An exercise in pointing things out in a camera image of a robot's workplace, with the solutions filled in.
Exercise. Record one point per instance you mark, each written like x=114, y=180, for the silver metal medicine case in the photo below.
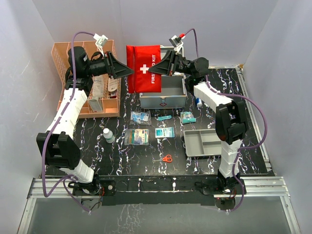
x=172, y=95

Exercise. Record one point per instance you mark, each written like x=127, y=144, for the aluminium frame rail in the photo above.
x=159, y=205

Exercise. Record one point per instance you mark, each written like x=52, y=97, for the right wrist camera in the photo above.
x=177, y=42

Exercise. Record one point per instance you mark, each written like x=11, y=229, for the teal white wipes packet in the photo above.
x=167, y=132

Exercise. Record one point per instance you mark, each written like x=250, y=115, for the white oval card package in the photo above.
x=112, y=84

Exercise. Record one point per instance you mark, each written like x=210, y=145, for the small teal sachet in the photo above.
x=162, y=118

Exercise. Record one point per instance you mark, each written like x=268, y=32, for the grey plastic tray insert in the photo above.
x=202, y=143

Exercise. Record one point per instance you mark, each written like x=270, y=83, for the grey stationery box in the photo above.
x=95, y=104

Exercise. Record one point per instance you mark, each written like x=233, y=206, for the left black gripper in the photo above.
x=114, y=68

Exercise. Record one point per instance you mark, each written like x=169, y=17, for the orange plastic file organizer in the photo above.
x=111, y=106

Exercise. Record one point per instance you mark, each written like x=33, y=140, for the red first aid pouch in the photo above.
x=140, y=59

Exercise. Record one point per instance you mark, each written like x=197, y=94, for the white blue tube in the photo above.
x=198, y=102

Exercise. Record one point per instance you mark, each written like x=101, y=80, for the clear bottle white cap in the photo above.
x=108, y=135

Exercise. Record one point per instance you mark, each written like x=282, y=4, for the white ruler set package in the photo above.
x=98, y=86

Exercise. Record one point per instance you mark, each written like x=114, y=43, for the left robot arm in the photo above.
x=56, y=144

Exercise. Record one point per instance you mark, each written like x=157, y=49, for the teal plaster packet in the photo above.
x=187, y=117

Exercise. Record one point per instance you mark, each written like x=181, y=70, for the small red white box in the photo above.
x=113, y=94

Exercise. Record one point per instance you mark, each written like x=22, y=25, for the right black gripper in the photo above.
x=167, y=65

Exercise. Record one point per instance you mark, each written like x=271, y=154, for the cotton swab packet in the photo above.
x=136, y=137

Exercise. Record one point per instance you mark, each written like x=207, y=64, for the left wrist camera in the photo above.
x=100, y=41

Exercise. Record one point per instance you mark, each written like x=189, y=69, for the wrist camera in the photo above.
x=177, y=42
x=100, y=41

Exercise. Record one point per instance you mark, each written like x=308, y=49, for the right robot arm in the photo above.
x=230, y=116

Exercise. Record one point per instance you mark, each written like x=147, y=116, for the blue bandage packet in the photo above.
x=143, y=118

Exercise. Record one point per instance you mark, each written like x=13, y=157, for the orange handled scissors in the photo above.
x=167, y=159

